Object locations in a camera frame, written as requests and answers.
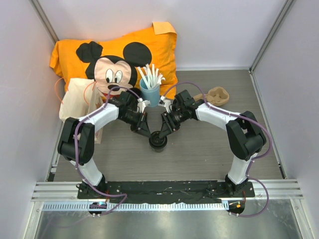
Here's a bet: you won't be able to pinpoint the aluminium rail frame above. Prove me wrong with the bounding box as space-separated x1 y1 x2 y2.
31 179 303 215

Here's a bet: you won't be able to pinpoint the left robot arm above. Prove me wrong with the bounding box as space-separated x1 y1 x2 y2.
57 90 151 199

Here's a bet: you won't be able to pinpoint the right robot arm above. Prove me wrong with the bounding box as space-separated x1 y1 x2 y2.
158 90 267 197

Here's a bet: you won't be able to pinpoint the orange Mickey Mouse pillow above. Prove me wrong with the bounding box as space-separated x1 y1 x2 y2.
49 22 178 99

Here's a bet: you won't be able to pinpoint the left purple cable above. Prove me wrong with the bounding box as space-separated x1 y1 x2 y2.
74 86 142 229

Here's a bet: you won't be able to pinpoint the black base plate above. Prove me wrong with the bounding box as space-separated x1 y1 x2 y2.
77 179 255 205

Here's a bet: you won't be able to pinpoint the blue cup straw holder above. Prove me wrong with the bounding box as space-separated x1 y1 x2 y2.
140 78 160 107

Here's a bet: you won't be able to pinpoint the purple cable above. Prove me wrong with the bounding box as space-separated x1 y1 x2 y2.
74 86 142 229
160 81 273 217

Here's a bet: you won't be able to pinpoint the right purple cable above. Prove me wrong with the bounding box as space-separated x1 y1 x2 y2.
160 81 273 217

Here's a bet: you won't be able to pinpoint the paper takeout bag orange handles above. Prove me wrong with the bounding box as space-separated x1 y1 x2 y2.
54 77 107 145

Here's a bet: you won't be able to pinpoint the black cup stack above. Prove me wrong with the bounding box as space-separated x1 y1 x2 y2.
130 87 142 97

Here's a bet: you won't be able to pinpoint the black cup lid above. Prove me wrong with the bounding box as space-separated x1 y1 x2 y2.
149 131 167 146

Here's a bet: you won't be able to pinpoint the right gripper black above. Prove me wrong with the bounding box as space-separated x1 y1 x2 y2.
159 108 187 139

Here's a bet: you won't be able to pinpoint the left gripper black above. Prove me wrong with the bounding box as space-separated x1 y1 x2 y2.
120 111 152 139

